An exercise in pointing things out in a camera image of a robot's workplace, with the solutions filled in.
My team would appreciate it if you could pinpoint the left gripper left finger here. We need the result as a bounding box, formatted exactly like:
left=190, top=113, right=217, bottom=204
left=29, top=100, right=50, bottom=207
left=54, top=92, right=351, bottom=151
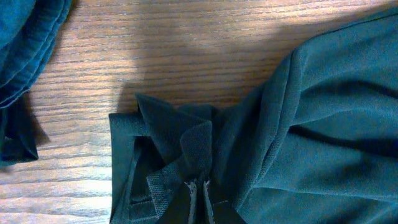
left=156, top=182, right=197, bottom=224

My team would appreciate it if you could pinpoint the navy folded garment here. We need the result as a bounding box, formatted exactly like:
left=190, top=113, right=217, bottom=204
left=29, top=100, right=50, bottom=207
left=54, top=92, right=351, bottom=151
left=1, top=0, right=72, bottom=167

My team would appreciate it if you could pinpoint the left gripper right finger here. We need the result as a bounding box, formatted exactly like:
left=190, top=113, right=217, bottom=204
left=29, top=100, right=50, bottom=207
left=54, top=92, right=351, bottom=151
left=203, top=180, right=246, bottom=224

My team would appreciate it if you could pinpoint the black t-shirt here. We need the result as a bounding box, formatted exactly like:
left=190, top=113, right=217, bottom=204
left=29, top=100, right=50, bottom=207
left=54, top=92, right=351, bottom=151
left=109, top=8, right=397, bottom=223

